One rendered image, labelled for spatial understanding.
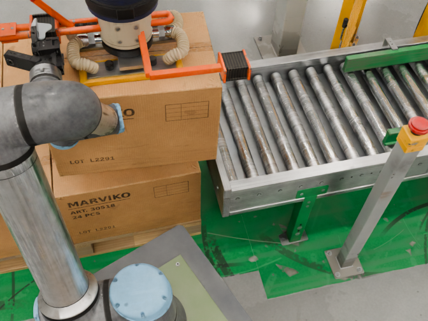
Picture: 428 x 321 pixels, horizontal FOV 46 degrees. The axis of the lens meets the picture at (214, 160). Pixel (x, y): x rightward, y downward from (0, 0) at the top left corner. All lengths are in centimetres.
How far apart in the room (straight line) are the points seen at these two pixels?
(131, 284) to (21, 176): 44
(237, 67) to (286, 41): 180
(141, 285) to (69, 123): 52
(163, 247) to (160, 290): 39
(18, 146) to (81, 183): 112
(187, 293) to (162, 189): 67
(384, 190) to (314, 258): 71
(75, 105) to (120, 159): 95
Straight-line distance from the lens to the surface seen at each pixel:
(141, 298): 129
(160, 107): 169
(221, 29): 355
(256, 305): 240
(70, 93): 96
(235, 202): 205
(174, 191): 214
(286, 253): 252
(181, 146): 186
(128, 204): 217
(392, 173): 187
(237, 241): 252
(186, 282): 158
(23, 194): 104
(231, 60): 152
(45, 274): 120
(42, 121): 93
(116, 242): 252
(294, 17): 318
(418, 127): 171
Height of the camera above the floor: 224
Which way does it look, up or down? 54 degrees down
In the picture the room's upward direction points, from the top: 2 degrees clockwise
